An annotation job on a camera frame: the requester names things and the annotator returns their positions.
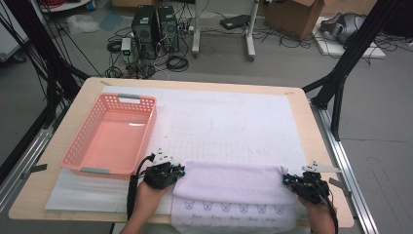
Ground white floor board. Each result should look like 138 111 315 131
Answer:
313 16 388 59

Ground black computer tower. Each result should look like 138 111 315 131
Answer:
157 5 180 53
131 4 159 60

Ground white grid mat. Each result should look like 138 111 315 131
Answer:
44 85 323 220

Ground aluminium rail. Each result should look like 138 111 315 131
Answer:
310 100 379 234
0 106 66 213

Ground brown cardboard box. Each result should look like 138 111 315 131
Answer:
263 0 325 41

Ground grey metal bracket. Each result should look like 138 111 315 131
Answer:
21 163 48 179
329 177 353 198

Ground lilac printed towel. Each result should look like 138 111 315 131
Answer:
169 159 298 234

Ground person's left hand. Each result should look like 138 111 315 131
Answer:
134 181 173 215

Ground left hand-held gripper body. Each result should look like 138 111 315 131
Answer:
143 147 179 190

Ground clear plastic bag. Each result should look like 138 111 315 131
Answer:
66 13 100 35

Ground grey and black device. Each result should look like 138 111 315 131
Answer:
319 12 366 45

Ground person's right hand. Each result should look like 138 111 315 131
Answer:
298 196 335 227

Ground coiled black cable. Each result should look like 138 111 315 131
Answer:
166 55 190 73

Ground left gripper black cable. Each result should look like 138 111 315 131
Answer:
126 154 157 220

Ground white power supply box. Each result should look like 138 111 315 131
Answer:
120 37 132 57

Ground black metal frame strut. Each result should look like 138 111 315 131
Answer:
0 0 91 130
301 0 402 142

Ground white metal stand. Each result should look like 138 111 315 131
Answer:
191 0 261 62

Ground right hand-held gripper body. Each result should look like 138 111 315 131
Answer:
290 161 342 205

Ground black flat device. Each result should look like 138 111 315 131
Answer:
219 14 251 31

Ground pink plastic basket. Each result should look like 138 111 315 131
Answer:
59 92 159 180

